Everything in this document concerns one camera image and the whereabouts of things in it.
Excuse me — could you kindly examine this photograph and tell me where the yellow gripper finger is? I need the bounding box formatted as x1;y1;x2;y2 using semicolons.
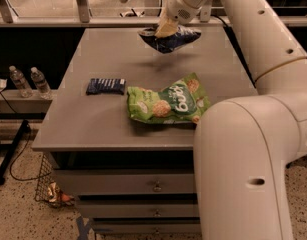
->
155;9;178;38

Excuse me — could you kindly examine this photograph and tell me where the blue chip bag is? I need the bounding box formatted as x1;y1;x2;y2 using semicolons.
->
138;25;201;54

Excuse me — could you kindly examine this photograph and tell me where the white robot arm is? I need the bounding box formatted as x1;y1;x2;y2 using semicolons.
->
158;0;307;240

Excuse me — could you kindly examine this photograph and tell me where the green rice chip bag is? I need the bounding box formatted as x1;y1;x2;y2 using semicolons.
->
127;73;211;124

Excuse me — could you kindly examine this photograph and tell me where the dark blue snack packet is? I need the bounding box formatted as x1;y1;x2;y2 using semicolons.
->
86;78;126;95

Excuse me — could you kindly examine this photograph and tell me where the right clear water bottle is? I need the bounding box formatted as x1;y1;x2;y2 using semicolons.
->
31;67;52;100

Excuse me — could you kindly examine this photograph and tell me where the clear water bottle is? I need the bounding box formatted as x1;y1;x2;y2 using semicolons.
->
31;67;52;100
9;66;33;98

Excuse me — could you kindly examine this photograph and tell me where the grey drawer cabinet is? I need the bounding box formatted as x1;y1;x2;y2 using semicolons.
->
32;26;256;235

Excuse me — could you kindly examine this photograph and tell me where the left clear water bottle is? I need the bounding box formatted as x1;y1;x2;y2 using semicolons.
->
9;66;33;98

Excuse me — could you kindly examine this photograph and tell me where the top drawer knob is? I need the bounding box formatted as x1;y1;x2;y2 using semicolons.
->
152;181;162;192

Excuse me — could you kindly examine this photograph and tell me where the drawer knob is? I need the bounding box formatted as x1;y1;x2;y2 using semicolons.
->
152;181;162;192
153;210;161;218

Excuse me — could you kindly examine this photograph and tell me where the middle drawer knob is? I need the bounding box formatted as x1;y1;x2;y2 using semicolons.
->
153;210;161;218

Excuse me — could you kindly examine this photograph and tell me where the blue tape cross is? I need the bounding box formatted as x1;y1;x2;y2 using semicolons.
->
76;216;94;240

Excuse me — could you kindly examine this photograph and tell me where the black metal floor bar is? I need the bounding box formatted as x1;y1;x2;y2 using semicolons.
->
0;120;29;186

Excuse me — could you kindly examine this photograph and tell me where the black floor cable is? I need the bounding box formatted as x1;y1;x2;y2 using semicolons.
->
0;83;53;182

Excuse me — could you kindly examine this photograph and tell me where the wire mesh waste basket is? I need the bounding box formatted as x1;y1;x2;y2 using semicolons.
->
34;156;74;208

